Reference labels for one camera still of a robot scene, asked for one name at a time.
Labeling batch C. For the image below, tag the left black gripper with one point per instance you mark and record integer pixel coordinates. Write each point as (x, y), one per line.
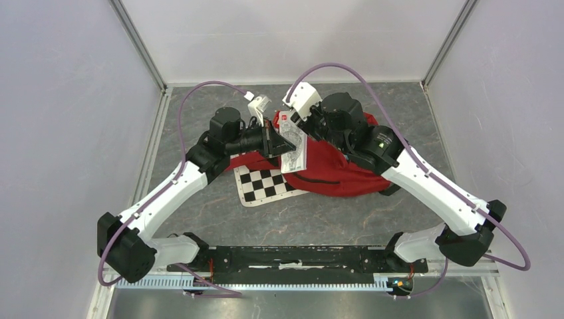
(272, 143)

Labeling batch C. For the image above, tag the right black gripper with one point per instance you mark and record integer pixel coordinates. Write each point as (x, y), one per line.
(307, 124)

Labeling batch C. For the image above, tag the packaged ruler set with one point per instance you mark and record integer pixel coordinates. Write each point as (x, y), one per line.
(295, 160)

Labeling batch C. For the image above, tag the red student backpack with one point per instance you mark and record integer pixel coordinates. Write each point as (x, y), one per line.
(329, 173)

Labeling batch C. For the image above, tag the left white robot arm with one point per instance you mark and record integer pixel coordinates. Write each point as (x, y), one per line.
(126, 242)

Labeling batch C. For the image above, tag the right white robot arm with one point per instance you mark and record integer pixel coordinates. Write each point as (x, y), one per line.
(463, 237)

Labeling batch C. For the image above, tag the black white chess mat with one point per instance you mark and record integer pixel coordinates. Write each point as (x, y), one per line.
(258, 182)

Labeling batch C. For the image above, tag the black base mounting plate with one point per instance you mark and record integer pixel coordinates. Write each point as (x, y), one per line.
(347, 264)

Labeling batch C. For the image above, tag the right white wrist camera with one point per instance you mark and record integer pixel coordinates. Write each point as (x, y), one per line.
(300, 101)

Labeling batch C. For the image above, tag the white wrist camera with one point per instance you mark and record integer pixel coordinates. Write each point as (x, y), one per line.
(257, 105)
(300, 101)

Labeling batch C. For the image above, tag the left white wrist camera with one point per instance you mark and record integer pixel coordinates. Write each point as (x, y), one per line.
(257, 105)

